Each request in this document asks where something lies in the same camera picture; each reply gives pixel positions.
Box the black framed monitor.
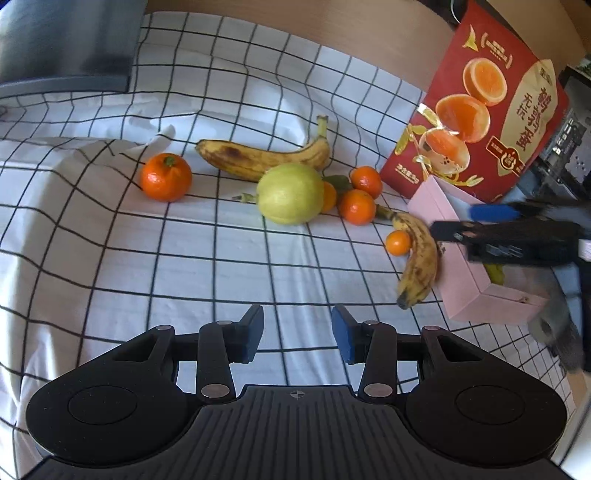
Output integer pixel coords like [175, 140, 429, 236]
[551, 265, 591, 324]

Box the short spotted banana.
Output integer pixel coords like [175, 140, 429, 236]
[376, 205, 439, 310]

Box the light wooden board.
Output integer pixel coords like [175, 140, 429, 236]
[147, 0, 457, 90]

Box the long spotted banana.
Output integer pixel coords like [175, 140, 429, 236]
[195, 115, 331, 182]

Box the white black checkered sheet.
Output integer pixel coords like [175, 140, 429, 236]
[0, 11, 575, 464]

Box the large green pear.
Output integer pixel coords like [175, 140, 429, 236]
[232, 163, 325, 225]

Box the open computer case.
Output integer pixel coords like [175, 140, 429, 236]
[531, 65, 591, 200]

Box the small orange tangerine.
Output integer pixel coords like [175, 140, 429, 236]
[385, 230, 413, 257]
[349, 166, 383, 199]
[339, 189, 376, 225]

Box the large tangerine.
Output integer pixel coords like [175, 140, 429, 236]
[141, 153, 193, 203]

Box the grey laptop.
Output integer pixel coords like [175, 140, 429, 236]
[0, 0, 140, 99]

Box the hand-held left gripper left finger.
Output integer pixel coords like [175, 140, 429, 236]
[110, 305, 265, 402]

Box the pink cardboard box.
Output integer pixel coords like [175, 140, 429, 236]
[407, 175, 551, 326]

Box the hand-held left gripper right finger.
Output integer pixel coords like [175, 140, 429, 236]
[331, 305, 483, 401]

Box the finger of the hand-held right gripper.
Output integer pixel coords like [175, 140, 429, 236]
[467, 199, 555, 222]
[430, 220, 581, 267]

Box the red printed carton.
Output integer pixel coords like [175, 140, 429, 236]
[379, 0, 571, 204]

